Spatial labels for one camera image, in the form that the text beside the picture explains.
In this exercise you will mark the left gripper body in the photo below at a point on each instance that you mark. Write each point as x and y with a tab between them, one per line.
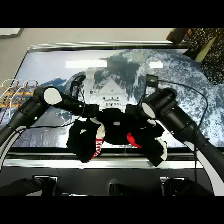
91	110

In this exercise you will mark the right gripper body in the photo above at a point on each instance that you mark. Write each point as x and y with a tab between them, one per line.
133	110

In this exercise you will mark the black garment red white trim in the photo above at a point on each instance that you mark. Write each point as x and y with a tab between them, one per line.
115	128

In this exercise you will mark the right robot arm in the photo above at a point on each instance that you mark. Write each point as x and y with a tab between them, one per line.
180	120

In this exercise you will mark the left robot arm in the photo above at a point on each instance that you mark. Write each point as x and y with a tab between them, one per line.
30	111

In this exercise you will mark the brown garment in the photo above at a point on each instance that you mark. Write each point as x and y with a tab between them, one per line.
177	35

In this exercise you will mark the dark speckled garment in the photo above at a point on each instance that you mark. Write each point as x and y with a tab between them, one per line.
213	50

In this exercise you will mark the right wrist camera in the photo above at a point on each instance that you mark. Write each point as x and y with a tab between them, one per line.
151	81

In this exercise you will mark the silver frame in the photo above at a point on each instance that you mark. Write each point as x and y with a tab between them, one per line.
110	163

